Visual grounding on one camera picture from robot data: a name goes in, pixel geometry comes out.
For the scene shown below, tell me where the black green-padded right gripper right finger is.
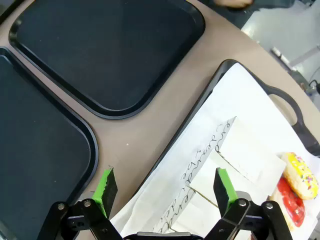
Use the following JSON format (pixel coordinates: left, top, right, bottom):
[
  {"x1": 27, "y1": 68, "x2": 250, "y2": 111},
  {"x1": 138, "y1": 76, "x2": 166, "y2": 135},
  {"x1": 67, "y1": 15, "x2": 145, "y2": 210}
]
[{"x1": 203, "y1": 167, "x2": 293, "y2": 240}]

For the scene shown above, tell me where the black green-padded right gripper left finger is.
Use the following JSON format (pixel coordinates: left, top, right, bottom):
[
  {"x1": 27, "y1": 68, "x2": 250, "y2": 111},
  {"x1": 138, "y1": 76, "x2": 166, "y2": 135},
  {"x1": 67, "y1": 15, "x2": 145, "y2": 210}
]
[{"x1": 37, "y1": 166, "x2": 123, "y2": 240}]

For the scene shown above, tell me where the red glazed donut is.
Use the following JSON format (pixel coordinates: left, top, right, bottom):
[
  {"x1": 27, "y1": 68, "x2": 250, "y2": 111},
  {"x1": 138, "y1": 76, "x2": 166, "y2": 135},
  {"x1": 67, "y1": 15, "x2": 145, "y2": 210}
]
[{"x1": 269, "y1": 176, "x2": 306, "y2": 231}]

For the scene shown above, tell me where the yellow sprinkled donut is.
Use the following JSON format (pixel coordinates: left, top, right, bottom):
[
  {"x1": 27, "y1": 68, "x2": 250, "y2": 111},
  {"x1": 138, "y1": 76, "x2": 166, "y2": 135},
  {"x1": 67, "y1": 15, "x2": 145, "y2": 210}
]
[{"x1": 281, "y1": 152, "x2": 320, "y2": 201}]

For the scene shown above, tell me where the person's left hand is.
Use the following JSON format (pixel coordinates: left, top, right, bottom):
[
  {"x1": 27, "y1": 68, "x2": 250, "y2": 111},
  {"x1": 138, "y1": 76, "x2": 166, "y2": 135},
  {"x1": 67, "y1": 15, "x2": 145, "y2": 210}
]
[{"x1": 214, "y1": 0, "x2": 253, "y2": 8}]

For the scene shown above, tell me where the black rectangular serving tray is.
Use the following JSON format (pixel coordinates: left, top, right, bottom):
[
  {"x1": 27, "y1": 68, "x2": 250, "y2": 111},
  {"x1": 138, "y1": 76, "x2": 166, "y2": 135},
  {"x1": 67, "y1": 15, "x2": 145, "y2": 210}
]
[
  {"x1": 8, "y1": 0, "x2": 206, "y2": 120},
  {"x1": 0, "y1": 46, "x2": 100, "y2": 240}
]

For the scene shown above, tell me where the white paper tray liner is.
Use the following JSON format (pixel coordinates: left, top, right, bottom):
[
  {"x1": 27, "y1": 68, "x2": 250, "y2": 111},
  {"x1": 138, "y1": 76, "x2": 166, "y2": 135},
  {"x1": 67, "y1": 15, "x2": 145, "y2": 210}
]
[{"x1": 109, "y1": 62, "x2": 320, "y2": 240}]

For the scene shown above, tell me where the black tray with handles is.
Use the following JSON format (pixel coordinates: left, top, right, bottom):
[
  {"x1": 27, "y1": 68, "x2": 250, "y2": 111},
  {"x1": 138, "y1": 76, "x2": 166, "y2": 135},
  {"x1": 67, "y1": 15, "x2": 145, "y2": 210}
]
[{"x1": 136, "y1": 59, "x2": 320, "y2": 200}]

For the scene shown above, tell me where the black floor cable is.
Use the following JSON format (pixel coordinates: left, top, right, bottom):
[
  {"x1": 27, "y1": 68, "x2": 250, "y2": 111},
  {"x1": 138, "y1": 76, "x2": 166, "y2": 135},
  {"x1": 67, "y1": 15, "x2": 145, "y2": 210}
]
[{"x1": 308, "y1": 79, "x2": 320, "y2": 96}]

